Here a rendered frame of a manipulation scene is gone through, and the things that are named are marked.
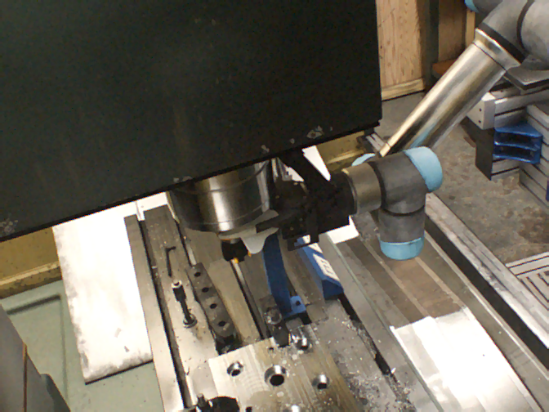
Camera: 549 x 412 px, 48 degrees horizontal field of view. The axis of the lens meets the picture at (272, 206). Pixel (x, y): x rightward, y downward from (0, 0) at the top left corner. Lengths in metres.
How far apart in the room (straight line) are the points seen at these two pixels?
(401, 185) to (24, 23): 0.59
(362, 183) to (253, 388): 0.47
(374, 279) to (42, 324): 1.07
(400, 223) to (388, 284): 0.71
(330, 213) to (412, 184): 0.13
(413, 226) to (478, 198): 2.21
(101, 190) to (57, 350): 1.35
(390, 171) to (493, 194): 2.31
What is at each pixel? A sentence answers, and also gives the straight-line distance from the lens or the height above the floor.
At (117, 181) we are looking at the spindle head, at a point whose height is 1.58.
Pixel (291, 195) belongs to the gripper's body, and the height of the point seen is 1.40.
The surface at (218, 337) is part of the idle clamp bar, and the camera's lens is 1.37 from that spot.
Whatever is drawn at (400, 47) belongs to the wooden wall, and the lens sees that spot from 4.01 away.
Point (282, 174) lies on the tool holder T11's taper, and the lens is 1.28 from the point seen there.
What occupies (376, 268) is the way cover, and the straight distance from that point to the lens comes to 1.78.
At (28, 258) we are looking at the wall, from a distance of 2.19.
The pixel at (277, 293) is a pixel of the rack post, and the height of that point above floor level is 0.98.
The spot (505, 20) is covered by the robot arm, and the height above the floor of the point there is 1.54.
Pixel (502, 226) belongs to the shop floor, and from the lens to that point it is 3.08.
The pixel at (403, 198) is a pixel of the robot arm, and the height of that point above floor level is 1.35.
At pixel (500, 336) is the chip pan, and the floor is 0.67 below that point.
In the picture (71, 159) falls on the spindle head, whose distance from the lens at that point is 0.71.
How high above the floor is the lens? 1.95
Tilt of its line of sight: 37 degrees down
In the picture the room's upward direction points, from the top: 11 degrees counter-clockwise
